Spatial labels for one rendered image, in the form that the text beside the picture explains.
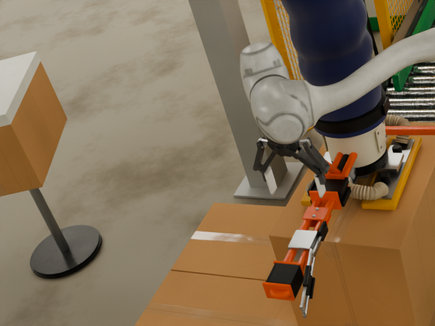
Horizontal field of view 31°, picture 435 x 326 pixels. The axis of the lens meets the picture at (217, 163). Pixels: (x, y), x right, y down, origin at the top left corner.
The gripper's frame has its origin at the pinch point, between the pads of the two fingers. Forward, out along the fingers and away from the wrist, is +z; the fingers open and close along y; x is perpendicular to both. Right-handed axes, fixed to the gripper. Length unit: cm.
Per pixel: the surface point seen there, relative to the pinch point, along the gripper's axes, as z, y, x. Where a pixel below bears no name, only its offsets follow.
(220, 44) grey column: 34, 103, -143
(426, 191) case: 29, -20, -37
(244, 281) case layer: 67, 48, -29
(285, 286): 11.7, -2.8, 22.8
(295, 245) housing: 12.2, 0.4, 7.8
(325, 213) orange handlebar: 12.2, -3.1, -5.3
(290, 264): 11.4, -1.6, 15.6
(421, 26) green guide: 57, 25, -195
